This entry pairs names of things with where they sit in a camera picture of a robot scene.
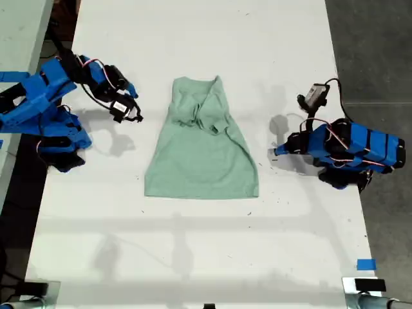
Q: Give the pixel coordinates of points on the black camera stalk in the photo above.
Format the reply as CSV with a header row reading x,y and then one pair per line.
x,y
310,117

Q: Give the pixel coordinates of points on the long blue tape strip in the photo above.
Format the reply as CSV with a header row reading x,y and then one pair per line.
x,y
13,76

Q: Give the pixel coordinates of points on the pale green T-shirt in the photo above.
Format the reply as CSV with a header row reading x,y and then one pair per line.
x,y
199,154

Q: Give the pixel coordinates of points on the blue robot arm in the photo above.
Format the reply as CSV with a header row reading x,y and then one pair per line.
x,y
360,145
42,93

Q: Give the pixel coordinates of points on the grey camera box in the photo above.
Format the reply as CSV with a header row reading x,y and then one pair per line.
x,y
315,95

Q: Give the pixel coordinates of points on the black camera box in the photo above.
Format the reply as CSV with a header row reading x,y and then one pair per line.
x,y
121,107

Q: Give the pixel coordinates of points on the small black box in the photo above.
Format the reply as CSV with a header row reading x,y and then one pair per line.
x,y
369,285
36,288

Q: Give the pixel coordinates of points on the small black block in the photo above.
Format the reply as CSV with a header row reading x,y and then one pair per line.
x,y
209,306

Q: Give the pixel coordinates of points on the blue gripper moving jaw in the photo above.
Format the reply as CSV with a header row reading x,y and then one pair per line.
x,y
288,152
130,93

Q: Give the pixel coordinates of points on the blue gripper fixed jaw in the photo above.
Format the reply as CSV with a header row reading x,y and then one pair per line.
x,y
284,147
128,86

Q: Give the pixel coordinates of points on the metal table clamp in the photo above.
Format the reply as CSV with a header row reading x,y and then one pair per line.
x,y
370,301
48,297

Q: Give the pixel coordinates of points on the short blue tape strip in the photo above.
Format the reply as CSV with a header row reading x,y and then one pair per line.
x,y
366,264

